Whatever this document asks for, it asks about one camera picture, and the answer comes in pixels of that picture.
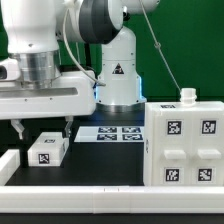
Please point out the white U-shaped fence frame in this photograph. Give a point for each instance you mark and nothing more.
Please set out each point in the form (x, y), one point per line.
(92, 199)

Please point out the white cabinet body box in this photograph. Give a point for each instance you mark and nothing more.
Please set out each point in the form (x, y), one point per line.
(190, 106)

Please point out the white marker base plate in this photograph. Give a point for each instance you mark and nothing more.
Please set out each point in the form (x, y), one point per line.
(115, 134)

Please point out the white cabinet door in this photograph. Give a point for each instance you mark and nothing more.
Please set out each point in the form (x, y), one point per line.
(171, 150)
(208, 149)

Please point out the white cabinet top block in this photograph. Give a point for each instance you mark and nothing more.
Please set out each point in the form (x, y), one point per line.
(49, 149)

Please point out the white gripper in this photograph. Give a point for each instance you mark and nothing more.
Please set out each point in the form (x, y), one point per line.
(71, 95)

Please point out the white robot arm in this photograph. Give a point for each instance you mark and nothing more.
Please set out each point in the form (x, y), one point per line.
(31, 83)

